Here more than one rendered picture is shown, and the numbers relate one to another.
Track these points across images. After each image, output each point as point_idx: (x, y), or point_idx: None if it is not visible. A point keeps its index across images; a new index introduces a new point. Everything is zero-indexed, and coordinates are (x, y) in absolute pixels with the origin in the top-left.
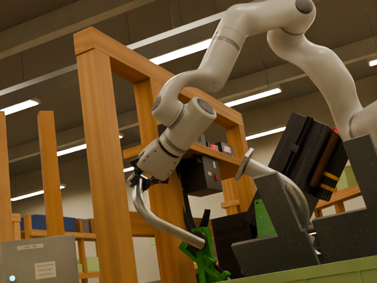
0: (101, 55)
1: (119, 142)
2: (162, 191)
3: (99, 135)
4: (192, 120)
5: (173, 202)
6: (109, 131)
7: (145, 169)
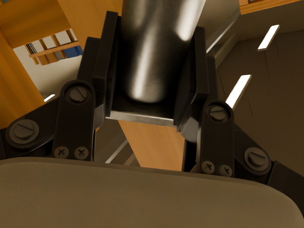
0: None
1: (134, 148)
2: (7, 91)
3: (181, 148)
4: None
5: None
6: (166, 162)
7: (227, 205)
